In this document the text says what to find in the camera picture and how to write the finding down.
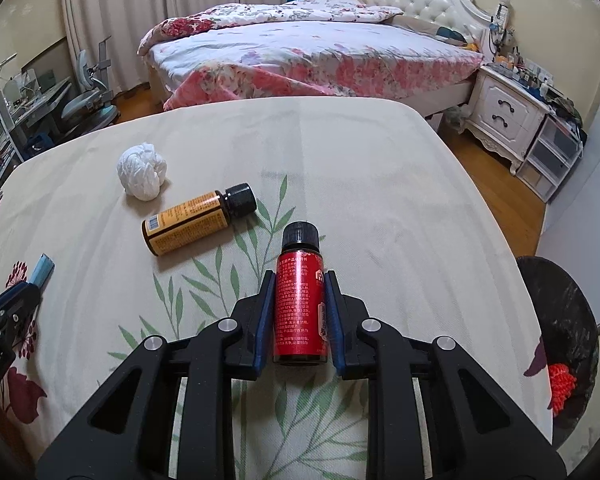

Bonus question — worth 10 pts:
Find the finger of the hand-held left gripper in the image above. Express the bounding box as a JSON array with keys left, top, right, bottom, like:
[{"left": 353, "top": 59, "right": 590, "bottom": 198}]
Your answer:
[{"left": 0, "top": 281, "right": 43, "bottom": 347}]

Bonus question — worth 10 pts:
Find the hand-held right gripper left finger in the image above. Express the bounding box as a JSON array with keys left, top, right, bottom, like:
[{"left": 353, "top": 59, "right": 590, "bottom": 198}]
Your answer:
[{"left": 35, "top": 270, "right": 277, "bottom": 480}]

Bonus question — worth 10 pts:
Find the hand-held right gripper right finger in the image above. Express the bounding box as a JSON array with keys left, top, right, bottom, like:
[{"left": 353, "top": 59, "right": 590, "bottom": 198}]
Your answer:
[{"left": 322, "top": 270, "right": 566, "bottom": 480}]

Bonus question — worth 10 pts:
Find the red bottle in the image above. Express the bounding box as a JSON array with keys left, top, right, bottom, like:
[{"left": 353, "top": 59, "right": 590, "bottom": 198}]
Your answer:
[{"left": 271, "top": 221, "right": 329, "bottom": 366}]

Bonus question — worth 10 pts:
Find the bin with black bag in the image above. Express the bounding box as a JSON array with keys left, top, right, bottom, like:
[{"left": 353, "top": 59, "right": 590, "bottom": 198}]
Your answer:
[{"left": 515, "top": 255, "right": 600, "bottom": 448}]

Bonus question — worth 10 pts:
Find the red foam net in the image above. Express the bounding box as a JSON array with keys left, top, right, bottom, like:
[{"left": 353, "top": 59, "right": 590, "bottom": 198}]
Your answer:
[{"left": 547, "top": 362, "right": 578, "bottom": 416}]

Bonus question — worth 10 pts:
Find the orange label brown bottle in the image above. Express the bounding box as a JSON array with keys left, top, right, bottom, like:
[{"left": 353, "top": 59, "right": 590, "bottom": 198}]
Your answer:
[{"left": 141, "top": 183, "right": 258, "bottom": 257}]

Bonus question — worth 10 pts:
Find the grey desk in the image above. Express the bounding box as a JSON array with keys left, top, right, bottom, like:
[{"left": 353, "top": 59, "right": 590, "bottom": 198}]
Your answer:
[{"left": 0, "top": 67, "right": 73, "bottom": 181}]

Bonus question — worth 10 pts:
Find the grey desk chair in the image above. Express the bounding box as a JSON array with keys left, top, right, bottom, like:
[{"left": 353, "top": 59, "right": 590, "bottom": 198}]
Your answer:
[{"left": 60, "top": 35, "right": 121, "bottom": 133}]

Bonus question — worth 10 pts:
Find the plastic drawer unit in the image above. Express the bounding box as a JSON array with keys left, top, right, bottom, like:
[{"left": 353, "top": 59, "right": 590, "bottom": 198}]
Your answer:
[{"left": 517, "top": 115, "right": 586, "bottom": 203}]

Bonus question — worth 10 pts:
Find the white bed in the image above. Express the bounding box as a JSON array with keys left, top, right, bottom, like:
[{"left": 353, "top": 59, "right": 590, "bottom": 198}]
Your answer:
[{"left": 137, "top": 0, "right": 511, "bottom": 116}]

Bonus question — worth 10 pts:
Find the white nightstand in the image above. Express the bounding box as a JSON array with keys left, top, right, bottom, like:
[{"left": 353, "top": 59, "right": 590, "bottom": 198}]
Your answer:
[{"left": 462, "top": 65, "right": 548, "bottom": 176}]

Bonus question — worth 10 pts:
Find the white wardrobe door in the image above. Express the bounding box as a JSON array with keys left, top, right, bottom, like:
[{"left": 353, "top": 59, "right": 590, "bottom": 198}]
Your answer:
[{"left": 535, "top": 25, "right": 600, "bottom": 321}]

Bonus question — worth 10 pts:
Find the floral quilt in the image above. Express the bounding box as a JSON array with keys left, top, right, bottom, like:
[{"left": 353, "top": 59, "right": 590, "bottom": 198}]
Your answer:
[{"left": 139, "top": 0, "right": 396, "bottom": 43}]

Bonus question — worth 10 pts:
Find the teal pillow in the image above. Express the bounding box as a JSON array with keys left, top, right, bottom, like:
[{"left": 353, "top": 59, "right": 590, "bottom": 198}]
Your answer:
[{"left": 432, "top": 25, "right": 468, "bottom": 43}]

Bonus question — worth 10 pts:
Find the white curtain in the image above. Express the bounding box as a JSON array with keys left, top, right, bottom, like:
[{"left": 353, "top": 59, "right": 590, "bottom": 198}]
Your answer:
[{"left": 60, "top": 0, "right": 286, "bottom": 98}]

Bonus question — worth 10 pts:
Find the clutter of small bottles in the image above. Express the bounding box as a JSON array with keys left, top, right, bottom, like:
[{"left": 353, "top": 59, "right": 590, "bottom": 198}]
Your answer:
[{"left": 490, "top": 45, "right": 586, "bottom": 126}]

